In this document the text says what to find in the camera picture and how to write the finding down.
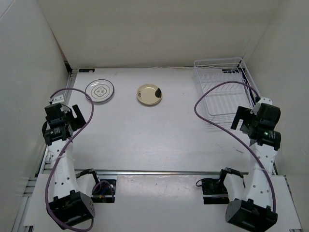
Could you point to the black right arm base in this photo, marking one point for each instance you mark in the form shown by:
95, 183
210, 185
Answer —
214, 192

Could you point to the white plate with dark rings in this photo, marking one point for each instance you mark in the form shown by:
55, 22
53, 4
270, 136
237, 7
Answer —
100, 90

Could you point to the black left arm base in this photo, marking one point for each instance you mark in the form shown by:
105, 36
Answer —
104, 191

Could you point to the white wire dish rack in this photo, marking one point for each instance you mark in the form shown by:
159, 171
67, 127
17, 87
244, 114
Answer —
220, 105

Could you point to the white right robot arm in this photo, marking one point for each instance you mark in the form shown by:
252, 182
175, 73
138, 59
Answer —
252, 201

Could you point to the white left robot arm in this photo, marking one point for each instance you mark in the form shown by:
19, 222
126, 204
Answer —
71, 202

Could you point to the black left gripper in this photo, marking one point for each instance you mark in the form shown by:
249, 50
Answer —
77, 122

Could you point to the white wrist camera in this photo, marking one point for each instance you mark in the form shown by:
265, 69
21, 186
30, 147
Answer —
258, 102
57, 99

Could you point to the beige plate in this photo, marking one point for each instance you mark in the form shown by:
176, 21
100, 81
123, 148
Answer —
149, 94

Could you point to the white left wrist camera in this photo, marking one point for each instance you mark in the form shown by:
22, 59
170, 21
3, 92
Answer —
57, 99

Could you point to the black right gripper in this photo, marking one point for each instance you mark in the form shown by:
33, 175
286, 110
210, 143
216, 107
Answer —
244, 114

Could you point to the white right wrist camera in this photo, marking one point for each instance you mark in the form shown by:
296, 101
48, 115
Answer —
258, 102

